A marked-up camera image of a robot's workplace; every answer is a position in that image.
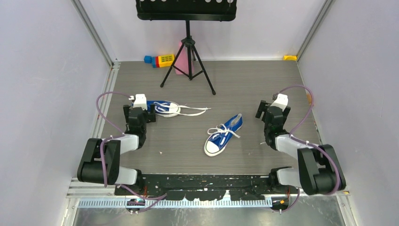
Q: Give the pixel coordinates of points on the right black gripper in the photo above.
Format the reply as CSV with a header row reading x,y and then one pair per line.
x,y
262,108

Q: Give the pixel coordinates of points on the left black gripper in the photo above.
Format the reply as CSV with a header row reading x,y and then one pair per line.
x,y
149,117

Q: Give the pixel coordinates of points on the blue sneaker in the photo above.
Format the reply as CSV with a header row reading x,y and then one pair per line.
x,y
169,109
219,136

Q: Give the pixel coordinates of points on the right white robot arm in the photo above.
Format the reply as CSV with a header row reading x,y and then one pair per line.
x,y
318,171

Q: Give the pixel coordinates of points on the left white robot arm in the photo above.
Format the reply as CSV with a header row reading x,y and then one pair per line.
x,y
100,161

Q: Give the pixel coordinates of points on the small wooden block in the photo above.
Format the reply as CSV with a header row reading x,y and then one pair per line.
x,y
309,98

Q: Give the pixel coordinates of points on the yellow corner block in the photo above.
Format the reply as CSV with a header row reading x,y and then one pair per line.
x,y
289,58

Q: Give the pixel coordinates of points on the colourful toy block phone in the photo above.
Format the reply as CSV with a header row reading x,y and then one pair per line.
x,y
160,61

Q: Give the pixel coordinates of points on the pink foam block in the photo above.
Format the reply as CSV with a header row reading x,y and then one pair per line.
x,y
182,61

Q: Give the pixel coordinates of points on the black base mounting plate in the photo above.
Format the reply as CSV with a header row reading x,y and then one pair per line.
x,y
177,187

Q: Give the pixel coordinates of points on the black music stand tripod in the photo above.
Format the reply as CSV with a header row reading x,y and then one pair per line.
x,y
187,11

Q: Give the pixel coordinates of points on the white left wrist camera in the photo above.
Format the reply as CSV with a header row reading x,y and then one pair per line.
x,y
139,100

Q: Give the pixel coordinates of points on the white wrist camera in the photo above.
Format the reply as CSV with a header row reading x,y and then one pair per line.
x,y
139,100
280,101

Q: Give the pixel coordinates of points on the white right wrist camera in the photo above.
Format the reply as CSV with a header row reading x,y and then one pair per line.
x,y
280,101

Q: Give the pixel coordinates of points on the aluminium frame rail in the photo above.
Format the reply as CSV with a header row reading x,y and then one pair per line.
x,y
79,189

